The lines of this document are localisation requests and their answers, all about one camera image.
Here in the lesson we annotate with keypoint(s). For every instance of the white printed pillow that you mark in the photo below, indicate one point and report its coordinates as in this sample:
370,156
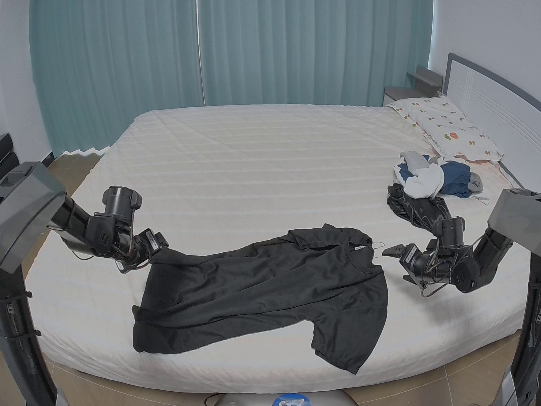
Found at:
448,125

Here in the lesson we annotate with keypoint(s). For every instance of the bed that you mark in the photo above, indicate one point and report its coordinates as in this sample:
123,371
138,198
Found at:
253,163

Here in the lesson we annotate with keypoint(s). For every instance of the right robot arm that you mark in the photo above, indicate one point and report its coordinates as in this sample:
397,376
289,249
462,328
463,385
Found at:
511,218

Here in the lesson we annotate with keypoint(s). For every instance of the grey bedside table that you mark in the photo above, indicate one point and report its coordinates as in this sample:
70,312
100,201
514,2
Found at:
416,83

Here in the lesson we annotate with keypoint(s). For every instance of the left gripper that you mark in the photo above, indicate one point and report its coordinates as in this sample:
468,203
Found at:
143,250

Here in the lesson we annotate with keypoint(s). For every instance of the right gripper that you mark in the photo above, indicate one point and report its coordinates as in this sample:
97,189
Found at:
418,264

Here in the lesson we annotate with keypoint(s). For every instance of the black T-shirt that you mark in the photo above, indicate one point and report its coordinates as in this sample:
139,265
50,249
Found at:
262,294

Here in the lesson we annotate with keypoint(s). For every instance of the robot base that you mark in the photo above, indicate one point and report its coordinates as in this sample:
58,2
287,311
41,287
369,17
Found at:
253,400

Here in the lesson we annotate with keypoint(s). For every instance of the pile of clothes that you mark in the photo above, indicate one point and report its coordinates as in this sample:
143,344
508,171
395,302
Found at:
427,180

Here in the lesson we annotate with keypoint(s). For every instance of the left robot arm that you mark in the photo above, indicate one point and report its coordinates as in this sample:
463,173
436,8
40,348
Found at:
29,209

